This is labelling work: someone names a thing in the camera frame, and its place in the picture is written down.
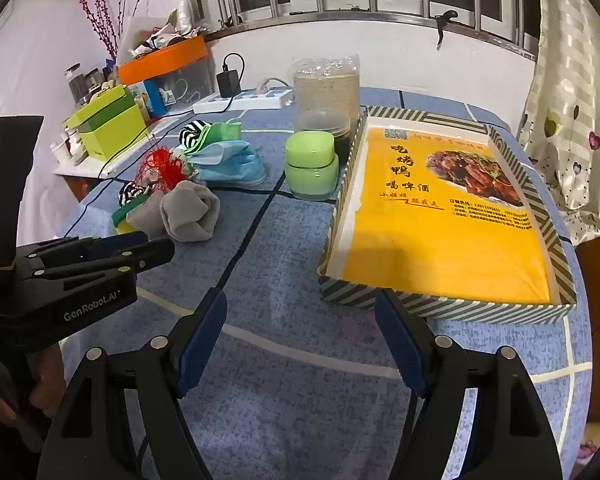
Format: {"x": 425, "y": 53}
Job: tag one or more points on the black charger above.
{"x": 228, "y": 82}

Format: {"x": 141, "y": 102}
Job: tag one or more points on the white power strip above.
{"x": 250, "y": 101}

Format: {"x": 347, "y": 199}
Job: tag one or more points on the blue white carton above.
{"x": 152, "y": 97}

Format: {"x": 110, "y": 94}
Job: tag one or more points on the person's left hand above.
{"x": 47, "y": 375}

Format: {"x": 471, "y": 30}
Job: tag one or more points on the small white bottles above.
{"x": 70, "y": 147}

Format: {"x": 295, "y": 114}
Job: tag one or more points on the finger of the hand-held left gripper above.
{"x": 150, "y": 256}
{"x": 115, "y": 243}

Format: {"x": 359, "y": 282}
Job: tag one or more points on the striped cardboard box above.
{"x": 355, "y": 296}

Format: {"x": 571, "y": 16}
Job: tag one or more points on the green yellow sponge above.
{"x": 130, "y": 208}

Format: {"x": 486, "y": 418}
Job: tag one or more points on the clear lidded plastic container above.
{"x": 325, "y": 120}

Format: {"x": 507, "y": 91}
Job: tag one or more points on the blue face mask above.
{"x": 230, "y": 165}

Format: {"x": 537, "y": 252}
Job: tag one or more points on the white side table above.
{"x": 80, "y": 170}

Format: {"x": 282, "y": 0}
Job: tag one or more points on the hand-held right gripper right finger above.
{"x": 402, "y": 345}

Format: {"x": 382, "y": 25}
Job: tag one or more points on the pile of wrappers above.
{"x": 180, "y": 22}

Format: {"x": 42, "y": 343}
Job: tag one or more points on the black white striped cloth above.
{"x": 130, "y": 191}

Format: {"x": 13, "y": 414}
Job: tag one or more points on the light green jar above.
{"x": 310, "y": 170}

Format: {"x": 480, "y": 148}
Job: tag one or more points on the storage box with orange lid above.
{"x": 165, "y": 57}

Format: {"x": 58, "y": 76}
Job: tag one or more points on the heart print curtain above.
{"x": 570, "y": 110}

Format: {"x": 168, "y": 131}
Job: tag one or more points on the row of glass jars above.
{"x": 87, "y": 82}

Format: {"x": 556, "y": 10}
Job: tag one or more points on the metal window grille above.
{"x": 360, "y": 10}

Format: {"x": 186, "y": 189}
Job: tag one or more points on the red tassel knot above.
{"x": 160, "y": 167}

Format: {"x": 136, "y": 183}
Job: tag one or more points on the bagged stack of plastic containers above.
{"x": 325, "y": 90}

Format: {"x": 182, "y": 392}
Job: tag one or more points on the striped cloth with green trim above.
{"x": 195, "y": 134}

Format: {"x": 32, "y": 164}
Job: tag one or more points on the light grey sock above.
{"x": 192, "y": 212}
{"x": 147, "y": 221}

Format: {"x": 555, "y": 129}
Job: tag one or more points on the blue checked blanket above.
{"x": 280, "y": 260}

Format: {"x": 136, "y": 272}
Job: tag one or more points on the lime green box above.
{"x": 110, "y": 135}

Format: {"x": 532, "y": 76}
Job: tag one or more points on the pink flower branches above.
{"x": 111, "y": 45}

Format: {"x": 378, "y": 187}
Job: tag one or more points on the black hook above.
{"x": 442, "y": 20}

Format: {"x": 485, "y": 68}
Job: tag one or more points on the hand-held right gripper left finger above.
{"x": 202, "y": 342}

